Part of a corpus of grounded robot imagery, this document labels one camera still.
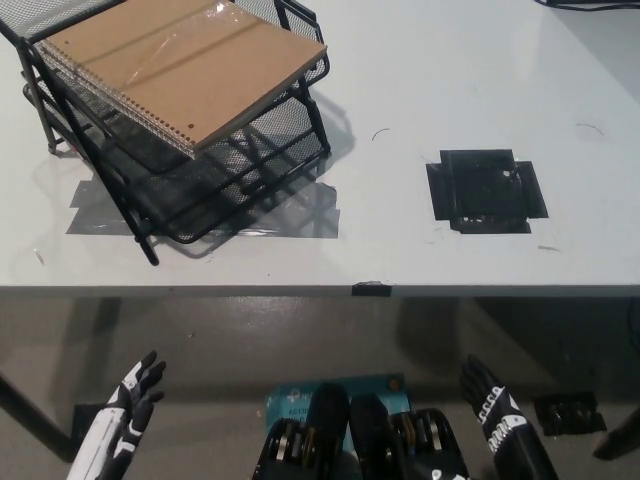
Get brown chair leg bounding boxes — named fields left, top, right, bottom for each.
left=593, top=414, right=640, bottom=460

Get black mesh file tray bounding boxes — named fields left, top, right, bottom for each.
left=0, top=0, right=333, bottom=266

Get grey tape patch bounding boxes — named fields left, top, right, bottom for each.
left=65, top=179, right=341, bottom=240

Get thick black cable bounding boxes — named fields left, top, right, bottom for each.
left=537, top=0, right=640, bottom=10

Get dark table leg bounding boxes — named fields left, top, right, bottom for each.
left=0, top=372, right=76, bottom=461

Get black floor tape patch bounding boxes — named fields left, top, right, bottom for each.
left=532, top=392, right=609, bottom=436

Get black tape square patch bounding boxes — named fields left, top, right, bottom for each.
left=425, top=148, right=550, bottom=236

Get teal cardboard box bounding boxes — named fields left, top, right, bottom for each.
left=264, top=373, right=412, bottom=446

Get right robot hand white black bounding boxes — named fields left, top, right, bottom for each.
left=424, top=354, right=560, bottom=480

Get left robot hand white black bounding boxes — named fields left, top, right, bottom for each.
left=67, top=349, right=167, bottom=480

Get spiral notebook purple brown covers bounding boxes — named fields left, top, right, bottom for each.
left=37, top=0, right=329, bottom=160

